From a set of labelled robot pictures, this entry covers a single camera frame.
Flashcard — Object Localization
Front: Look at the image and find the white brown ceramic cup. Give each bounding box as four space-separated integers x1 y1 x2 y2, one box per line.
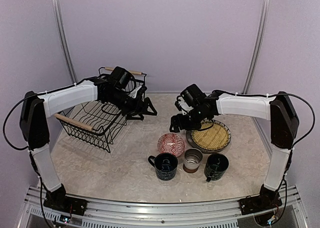
183 148 203 174

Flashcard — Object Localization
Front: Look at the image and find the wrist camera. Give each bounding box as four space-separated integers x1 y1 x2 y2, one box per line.
129 85 147 99
174 97 190 115

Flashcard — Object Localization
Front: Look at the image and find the ribbed round woven plate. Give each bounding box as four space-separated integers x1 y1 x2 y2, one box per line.
191 122 230 150

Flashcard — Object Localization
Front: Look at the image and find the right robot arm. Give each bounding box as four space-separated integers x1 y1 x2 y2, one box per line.
169 84 300 215

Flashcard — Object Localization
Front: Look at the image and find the blue white patterned bowl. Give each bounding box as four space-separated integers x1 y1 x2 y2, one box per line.
157 133 186 157

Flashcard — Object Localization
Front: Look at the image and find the aluminium front rail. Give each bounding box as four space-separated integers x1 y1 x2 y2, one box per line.
24 186 308 228

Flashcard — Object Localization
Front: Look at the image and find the right aluminium corner post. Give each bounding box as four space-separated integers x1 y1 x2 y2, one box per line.
242 0 270 94

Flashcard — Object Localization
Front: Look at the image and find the dark blue mug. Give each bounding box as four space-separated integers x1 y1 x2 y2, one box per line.
147 152 178 181

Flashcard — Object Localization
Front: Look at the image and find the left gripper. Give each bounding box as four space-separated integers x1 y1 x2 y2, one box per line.
105 89 158 120

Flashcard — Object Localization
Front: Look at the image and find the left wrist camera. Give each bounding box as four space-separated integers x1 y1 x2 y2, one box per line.
129 85 147 99

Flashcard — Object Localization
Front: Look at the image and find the black wire dish rack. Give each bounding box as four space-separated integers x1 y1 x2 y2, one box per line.
53 66 148 154

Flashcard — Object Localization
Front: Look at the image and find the white blue striped plate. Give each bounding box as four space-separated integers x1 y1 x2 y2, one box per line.
188 120 231 151

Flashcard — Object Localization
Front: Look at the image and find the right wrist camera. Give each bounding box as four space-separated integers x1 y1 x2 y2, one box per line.
174 97 190 115

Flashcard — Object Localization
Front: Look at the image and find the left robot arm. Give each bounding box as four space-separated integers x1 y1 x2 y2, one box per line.
18 66 157 213

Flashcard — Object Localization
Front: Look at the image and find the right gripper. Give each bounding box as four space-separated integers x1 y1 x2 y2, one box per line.
169 106 209 133

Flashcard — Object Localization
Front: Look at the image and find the aluminium corner post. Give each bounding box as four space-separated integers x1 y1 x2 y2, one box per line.
51 0 78 83
242 0 270 94

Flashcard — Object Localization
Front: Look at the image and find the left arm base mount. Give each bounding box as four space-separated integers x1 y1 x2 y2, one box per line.
43 196 88 216

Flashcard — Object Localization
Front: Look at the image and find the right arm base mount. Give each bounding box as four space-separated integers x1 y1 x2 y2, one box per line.
238 195 283 216

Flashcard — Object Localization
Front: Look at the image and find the dark green mug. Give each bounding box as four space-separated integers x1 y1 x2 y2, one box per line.
204 153 229 182

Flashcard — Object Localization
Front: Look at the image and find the left aluminium corner post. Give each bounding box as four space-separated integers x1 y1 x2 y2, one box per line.
51 0 78 83

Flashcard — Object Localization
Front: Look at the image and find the grey reindeer plate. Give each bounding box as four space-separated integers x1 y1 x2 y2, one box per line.
186 121 232 154

